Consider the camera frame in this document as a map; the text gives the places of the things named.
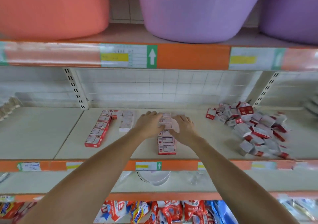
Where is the person's left hand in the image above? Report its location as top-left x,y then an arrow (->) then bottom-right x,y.
132,111 -> 165,142

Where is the row of beige bundles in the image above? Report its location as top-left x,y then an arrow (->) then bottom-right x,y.
0,97 -> 22,122

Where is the pile of red white boxes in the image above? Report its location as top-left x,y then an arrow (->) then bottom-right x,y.
205,100 -> 290,160

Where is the pile of small colourful packets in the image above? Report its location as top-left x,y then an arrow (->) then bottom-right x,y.
0,196 -> 209,224

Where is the person's right hand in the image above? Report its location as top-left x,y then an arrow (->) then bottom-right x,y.
169,114 -> 201,148

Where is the orange plastic basin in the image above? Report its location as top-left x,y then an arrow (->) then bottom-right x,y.
0,0 -> 111,41

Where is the large label with green arrow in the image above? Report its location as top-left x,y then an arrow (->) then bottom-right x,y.
0,42 -> 9,67
99,44 -> 159,70
228,47 -> 287,72

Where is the white shelf with orange edges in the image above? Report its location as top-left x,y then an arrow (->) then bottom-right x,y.
0,22 -> 318,224

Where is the cluster of clear glasses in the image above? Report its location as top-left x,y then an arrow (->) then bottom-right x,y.
186,171 -> 210,185

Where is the white handwritten label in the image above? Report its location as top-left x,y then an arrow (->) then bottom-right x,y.
292,161 -> 318,171

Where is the white perforated shelf upright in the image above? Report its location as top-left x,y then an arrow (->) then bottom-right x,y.
253,72 -> 280,107
63,68 -> 89,111

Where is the person's left forearm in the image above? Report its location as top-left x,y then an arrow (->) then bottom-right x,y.
20,129 -> 148,224

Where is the purple plastic basin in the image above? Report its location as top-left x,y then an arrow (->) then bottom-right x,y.
258,0 -> 318,46
133,0 -> 273,44

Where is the person's right forearm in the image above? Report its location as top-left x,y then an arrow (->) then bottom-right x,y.
186,137 -> 300,224

